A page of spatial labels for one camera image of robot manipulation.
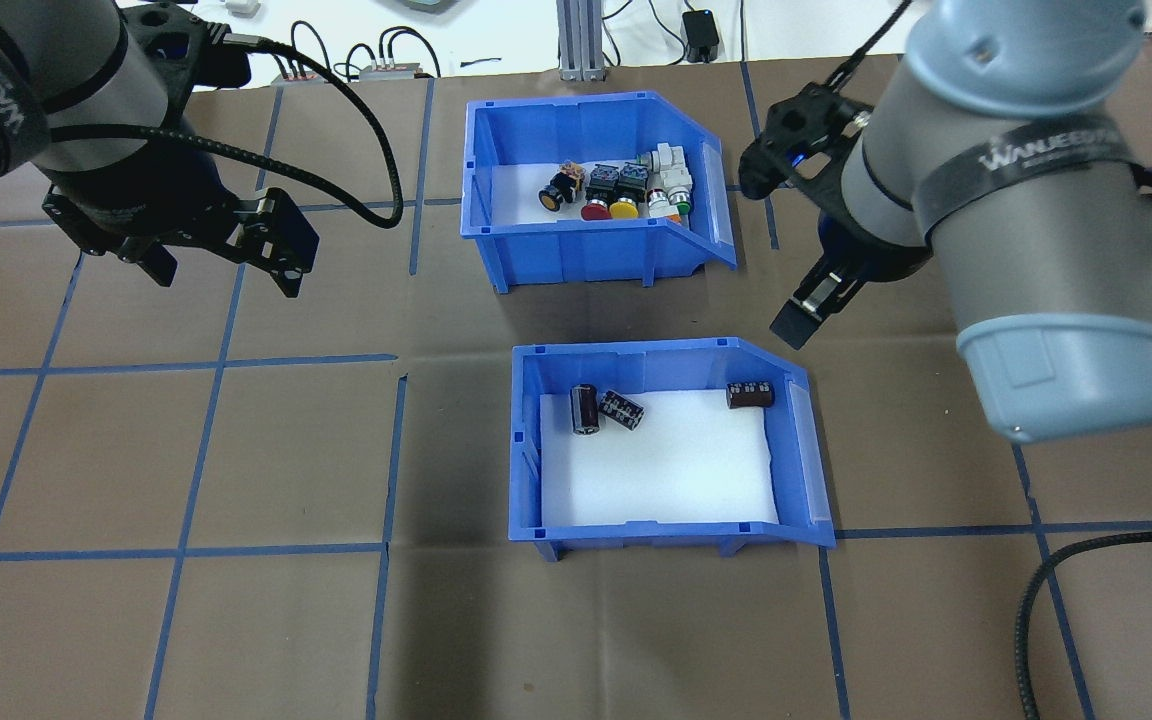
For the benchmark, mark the blue bin holding capacitors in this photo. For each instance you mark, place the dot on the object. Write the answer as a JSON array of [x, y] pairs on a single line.
[[656, 360]]

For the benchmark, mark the blue bin holding push buttons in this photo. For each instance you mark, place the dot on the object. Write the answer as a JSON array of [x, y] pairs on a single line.
[[576, 255]]

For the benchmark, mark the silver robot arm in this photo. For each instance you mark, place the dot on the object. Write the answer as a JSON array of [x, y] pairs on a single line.
[[1036, 250], [86, 90]]

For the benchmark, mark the dark connector box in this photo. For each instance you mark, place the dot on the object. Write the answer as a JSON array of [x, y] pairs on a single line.
[[298, 77]]

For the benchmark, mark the grey connector box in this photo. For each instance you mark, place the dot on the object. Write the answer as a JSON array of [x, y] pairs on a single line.
[[391, 71]]

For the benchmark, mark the small green button white body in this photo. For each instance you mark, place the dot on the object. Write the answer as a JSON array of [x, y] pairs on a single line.
[[666, 157]]

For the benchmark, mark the yellow mushroom push button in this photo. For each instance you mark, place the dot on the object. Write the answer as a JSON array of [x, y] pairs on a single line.
[[627, 192]]

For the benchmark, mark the red mushroom push button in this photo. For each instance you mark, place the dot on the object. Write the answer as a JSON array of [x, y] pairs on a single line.
[[599, 192]]

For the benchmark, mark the white foam liner button bin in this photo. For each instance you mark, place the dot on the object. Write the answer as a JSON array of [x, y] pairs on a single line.
[[518, 195]]

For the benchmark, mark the black push button yellow block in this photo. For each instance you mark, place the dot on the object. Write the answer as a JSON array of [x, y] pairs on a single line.
[[561, 188]]

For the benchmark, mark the black cylindrical capacitor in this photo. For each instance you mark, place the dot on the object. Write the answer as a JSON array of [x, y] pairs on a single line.
[[622, 410], [750, 394], [585, 410]]

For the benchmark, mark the white foam liner capacitor bin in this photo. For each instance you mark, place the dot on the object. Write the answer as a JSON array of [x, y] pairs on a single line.
[[656, 470]]

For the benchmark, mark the small white plug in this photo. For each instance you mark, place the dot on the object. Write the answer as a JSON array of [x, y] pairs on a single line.
[[243, 7]]

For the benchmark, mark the grey round object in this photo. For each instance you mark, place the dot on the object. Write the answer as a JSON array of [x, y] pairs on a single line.
[[424, 5]]

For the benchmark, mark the black power adapter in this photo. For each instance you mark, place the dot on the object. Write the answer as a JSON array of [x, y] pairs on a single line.
[[702, 38]]

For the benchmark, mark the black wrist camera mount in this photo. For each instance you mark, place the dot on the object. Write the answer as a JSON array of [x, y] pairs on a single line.
[[786, 150], [181, 45]]

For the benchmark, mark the aluminium profile post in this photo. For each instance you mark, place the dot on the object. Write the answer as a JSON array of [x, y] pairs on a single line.
[[582, 40]]

